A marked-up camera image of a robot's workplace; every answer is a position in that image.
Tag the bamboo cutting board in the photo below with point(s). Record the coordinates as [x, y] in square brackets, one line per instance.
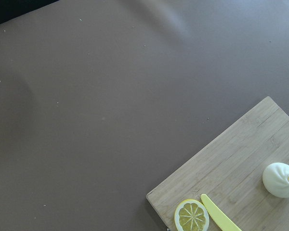
[229, 170]

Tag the yellow plastic knife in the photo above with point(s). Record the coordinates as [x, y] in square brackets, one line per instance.
[219, 217]

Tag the lemon slice near handle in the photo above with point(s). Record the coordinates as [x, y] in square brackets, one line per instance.
[191, 215]

